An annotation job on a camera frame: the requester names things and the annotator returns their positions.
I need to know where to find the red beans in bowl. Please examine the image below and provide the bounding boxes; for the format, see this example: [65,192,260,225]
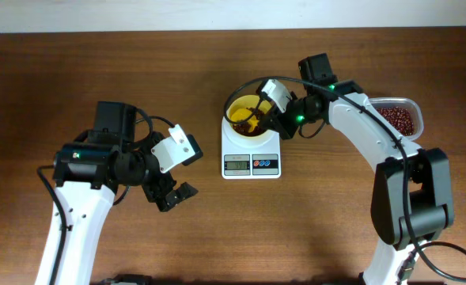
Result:
[232,107,269,138]

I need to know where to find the yellow plastic bowl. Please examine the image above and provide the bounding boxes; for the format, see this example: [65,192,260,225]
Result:
[222,95,274,140]

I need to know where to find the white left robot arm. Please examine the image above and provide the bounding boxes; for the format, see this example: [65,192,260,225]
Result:
[36,101,203,284]

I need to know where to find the yellow plastic measuring scoop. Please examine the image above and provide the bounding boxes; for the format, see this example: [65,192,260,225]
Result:
[229,106,262,134]

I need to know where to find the clear plastic bean container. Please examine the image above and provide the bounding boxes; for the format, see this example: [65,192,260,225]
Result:
[369,97,424,141]

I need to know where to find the white digital kitchen scale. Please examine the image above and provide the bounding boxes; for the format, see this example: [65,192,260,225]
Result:
[221,119,282,180]

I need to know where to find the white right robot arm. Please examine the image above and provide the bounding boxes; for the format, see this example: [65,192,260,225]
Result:
[256,54,455,284]

